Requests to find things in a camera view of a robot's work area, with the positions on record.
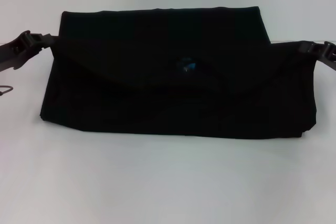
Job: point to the black shirt with FREE print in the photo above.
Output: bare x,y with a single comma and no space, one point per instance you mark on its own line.
170,90

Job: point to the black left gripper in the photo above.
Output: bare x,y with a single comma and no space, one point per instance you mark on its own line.
15,53

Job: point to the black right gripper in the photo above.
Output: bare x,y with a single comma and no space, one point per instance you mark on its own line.
330,56

